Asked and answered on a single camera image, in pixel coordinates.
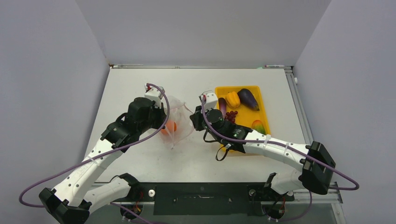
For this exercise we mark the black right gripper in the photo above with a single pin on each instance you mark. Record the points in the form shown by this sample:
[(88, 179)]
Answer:
[(198, 116)]

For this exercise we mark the dark purple eggplant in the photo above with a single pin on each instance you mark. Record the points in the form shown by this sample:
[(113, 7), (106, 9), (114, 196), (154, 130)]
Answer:
[(246, 98)]

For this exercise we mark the slim purple white eggplant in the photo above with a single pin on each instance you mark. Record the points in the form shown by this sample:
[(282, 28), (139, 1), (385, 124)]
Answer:
[(222, 106)]

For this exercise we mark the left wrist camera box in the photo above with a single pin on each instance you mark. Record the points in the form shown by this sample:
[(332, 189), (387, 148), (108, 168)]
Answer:
[(154, 94)]

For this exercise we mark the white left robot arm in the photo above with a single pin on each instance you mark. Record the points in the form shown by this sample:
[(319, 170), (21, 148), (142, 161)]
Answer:
[(72, 200)]

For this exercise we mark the red grape bunch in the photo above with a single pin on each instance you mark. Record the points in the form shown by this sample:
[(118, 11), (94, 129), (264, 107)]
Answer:
[(231, 116)]

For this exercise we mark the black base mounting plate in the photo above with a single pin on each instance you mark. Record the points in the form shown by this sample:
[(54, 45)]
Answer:
[(214, 198)]

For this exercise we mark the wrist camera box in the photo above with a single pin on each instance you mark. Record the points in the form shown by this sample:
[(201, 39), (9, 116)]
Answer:
[(154, 94), (209, 100)]

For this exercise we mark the green orange mango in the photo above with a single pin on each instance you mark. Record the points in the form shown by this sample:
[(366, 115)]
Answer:
[(258, 125)]

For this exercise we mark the yellow plastic tray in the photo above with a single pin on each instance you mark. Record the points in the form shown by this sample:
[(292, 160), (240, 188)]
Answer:
[(245, 115)]

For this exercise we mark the aluminium frame rail back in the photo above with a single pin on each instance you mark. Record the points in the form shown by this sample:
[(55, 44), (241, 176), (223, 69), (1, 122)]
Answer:
[(142, 66)]

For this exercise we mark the aluminium frame rail right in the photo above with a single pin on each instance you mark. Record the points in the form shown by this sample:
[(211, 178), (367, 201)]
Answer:
[(304, 123)]

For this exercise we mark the yellow bell pepper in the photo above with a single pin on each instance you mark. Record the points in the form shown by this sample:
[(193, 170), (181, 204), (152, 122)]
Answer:
[(232, 99)]

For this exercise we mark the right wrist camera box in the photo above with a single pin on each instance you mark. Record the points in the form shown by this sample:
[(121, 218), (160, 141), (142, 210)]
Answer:
[(209, 100)]

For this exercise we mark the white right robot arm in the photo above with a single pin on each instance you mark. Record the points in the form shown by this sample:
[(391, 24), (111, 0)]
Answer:
[(312, 165)]

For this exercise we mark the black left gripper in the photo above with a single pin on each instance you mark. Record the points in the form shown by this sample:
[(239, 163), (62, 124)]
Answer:
[(161, 115)]

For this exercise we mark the clear zip top bag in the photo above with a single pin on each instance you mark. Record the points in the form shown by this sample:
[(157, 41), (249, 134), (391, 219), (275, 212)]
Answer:
[(179, 113)]

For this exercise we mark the aluminium frame rail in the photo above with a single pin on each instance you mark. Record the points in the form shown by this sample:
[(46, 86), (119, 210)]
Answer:
[(142, 66), (304, 123)]

